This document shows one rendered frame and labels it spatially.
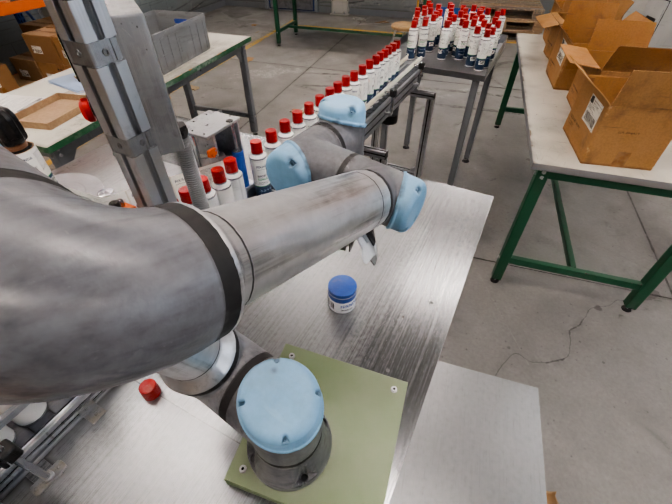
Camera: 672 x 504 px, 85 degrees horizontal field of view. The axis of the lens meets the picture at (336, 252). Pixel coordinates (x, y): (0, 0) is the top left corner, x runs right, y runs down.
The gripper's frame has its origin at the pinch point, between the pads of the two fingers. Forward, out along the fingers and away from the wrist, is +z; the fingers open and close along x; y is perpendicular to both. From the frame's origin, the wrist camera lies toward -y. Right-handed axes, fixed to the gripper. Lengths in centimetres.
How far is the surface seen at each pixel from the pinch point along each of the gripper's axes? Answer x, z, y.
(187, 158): -28.9, -22.6, 6.4
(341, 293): 0.6, 9.9, 2.7
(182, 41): -157, 8, -163
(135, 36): -24, -45, 14
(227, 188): -34.5, -3.8, -10.7
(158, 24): -198, 7, -192
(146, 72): -24.0, -40.7, 14.4
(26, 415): -44, 9, 48
